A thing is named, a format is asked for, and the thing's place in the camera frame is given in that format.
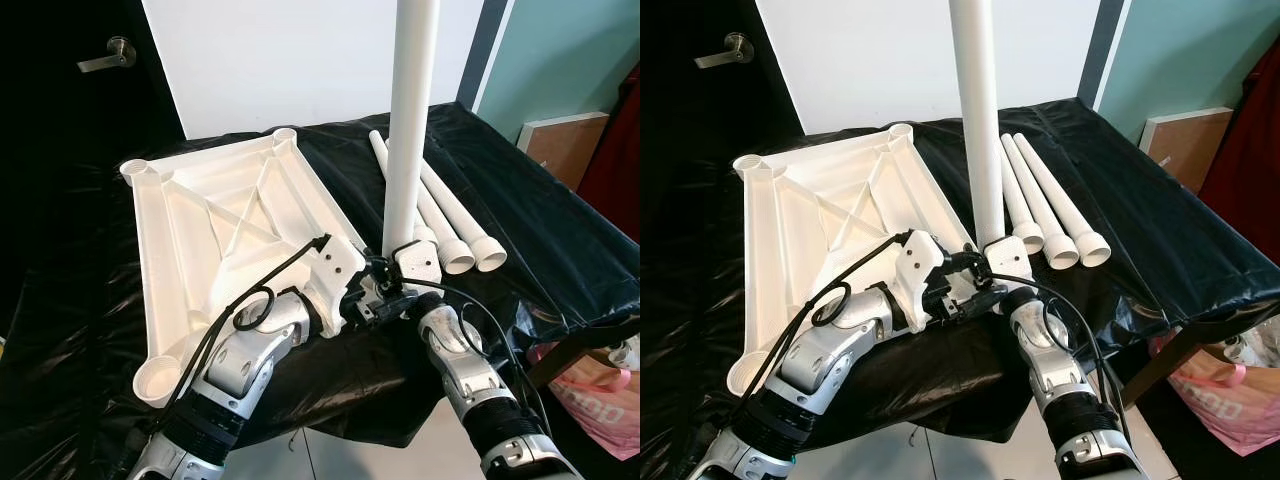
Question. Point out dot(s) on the dark red cloth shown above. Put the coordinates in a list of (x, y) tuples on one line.
[(620, 160), (1250, 160)]

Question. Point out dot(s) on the pink clear plastic bag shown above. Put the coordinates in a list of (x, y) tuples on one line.
[(1220, 405), (600, 410)]

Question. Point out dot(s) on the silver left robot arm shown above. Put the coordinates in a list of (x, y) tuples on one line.
[(835, 360), (245, 360)]

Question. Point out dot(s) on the black plastic table cover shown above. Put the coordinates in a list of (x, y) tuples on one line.
[(560, 230), (1180, 230)]

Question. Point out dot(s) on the dark grey wall trim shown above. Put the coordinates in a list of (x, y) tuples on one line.
[(1100, 50), (483, 50)]

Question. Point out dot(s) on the white plastic table top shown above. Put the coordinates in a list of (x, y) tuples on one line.
[(200, 230), (820, 220)]

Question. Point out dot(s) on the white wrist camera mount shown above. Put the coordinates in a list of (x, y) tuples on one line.
[(925, 265), (335, 270), (418, 262), (1008, 262)]

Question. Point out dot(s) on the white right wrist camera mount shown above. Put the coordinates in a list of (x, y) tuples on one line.
[(1008, 262), (418, 262)]

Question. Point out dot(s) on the white framed brown board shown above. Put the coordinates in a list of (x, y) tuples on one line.
[(565, 150), (1190, 150)]

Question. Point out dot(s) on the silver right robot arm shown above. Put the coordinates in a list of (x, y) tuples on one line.
[(465, 365), (1050, 365)]

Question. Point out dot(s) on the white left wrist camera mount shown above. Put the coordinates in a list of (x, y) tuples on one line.
[(925, 265), (335, 270)]

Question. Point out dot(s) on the white plastic table leg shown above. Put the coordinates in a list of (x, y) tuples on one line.
[(410, 120), (1025, 232), (380, 150), (1035, 205), (447, 238), (462, 215), (1060, 195), (980, 120)]

